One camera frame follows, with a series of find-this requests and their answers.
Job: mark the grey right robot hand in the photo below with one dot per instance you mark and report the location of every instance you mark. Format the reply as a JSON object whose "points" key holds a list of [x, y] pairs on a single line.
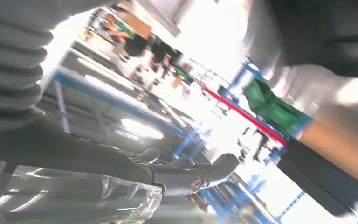
{"points": [[74, 160]]}

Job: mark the blue steel shelf rack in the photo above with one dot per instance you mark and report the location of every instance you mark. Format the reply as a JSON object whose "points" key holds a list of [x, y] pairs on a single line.
{"points": [[120, 105], [217, 198]]}

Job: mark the red barrier belt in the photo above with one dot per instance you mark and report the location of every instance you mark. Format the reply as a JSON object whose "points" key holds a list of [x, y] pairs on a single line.
{"points": [[244, 116]]}

